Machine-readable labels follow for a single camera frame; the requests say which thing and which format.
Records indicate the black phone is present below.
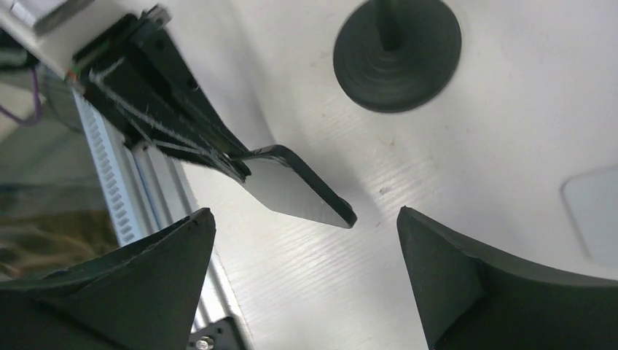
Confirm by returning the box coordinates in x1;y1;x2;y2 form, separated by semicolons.
238;144;357;229

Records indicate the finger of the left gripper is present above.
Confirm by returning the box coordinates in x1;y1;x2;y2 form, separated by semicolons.
144;96;251;183

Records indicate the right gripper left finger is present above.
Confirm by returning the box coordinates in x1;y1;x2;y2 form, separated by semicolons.
0;208;216;350

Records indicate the silver phone stand right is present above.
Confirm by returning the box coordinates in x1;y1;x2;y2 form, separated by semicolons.
562;166;617;268

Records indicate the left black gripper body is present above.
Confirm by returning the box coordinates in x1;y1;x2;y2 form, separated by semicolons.
67;4;204;151

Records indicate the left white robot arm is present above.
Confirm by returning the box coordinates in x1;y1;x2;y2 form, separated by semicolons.
1;1;249;183

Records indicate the white slotted cable duct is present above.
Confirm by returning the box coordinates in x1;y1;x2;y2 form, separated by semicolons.
73;91;141;246

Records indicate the aluminium mounting rail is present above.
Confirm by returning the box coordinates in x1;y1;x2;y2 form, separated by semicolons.
128;149;254;349

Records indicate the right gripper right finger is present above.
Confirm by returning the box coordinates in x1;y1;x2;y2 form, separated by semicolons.
396;207;617;349

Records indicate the black round-base clamp stand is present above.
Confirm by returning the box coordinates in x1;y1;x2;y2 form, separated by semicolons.
333;1;462;113

